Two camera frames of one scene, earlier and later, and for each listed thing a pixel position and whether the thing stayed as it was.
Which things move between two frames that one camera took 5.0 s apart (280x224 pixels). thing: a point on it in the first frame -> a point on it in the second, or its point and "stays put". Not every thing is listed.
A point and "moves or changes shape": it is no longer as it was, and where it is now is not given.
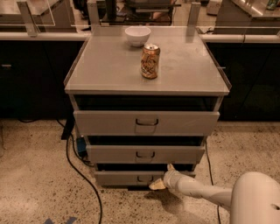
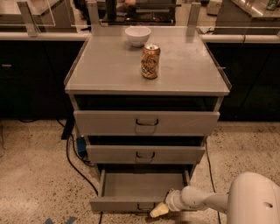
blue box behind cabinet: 81,146 stays put
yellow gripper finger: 170,166 -> 171,192
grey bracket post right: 194,12 stays put
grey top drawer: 145,122 stays put
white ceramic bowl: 137,35 stays put
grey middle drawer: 145,153 stays put
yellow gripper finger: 157,185 -> 160,210
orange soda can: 150,57 stays put
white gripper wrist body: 171,178 -> 172,200
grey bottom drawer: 132,178 moves or changes shape
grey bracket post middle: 94,15 stays put
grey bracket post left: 32,29 stays put
